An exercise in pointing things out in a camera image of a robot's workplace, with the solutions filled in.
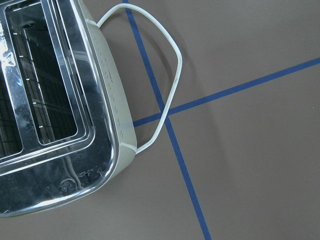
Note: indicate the chrome and white toaster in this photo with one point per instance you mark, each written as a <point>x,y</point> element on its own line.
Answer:
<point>65,124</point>

